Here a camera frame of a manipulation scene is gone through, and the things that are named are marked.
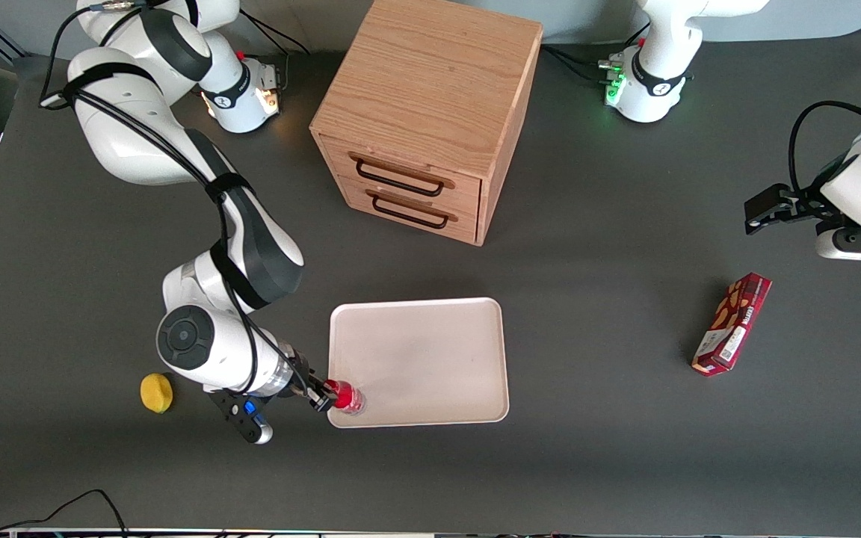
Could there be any black looping left arm cable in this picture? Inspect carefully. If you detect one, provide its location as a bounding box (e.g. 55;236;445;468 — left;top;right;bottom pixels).
788;101;861;199

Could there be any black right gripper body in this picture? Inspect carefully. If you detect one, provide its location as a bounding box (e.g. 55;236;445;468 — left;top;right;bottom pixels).
284;356;321;403

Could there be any yellow lemon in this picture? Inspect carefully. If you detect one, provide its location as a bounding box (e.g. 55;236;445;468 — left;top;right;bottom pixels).
140;373;174;414

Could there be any black cable along right arm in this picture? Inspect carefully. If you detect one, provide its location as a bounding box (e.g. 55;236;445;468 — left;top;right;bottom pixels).
39;0;313;398

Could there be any black left arm base cable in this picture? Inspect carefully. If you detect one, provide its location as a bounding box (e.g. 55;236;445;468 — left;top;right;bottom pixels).
541;43;612;84

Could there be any black metal drawer handle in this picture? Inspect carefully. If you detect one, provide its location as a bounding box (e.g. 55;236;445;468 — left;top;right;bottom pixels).
371;193;451;230
355;158;446;198

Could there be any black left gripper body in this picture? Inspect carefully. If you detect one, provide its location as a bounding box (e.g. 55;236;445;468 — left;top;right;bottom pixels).
777;187;844;225

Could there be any wooden drawer cabinet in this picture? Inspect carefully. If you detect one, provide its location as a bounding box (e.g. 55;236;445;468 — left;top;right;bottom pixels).
309;0;544;247

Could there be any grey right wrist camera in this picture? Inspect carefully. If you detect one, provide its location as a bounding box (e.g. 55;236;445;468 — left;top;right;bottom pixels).
209;387;275;446

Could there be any wooden drawer front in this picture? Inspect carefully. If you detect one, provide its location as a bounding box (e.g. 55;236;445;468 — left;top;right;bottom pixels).
320;136;483;214
336;176;479;244

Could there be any thin black table edge cable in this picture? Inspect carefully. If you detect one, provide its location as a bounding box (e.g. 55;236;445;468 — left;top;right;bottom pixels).
0;489;129;538

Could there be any white rectangular tray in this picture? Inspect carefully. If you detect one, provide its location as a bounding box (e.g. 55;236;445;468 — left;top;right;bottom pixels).
326;297;510;430

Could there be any black arm base cable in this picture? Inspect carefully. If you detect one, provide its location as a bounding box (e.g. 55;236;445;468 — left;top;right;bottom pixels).
541;43;612;84
238;13;312;58

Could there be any red snack box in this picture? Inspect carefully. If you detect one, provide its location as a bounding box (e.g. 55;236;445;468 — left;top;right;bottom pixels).
691;272;773;377

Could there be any black right arm base cable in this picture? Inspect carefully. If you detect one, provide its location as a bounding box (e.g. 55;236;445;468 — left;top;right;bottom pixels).
238;13;312;58

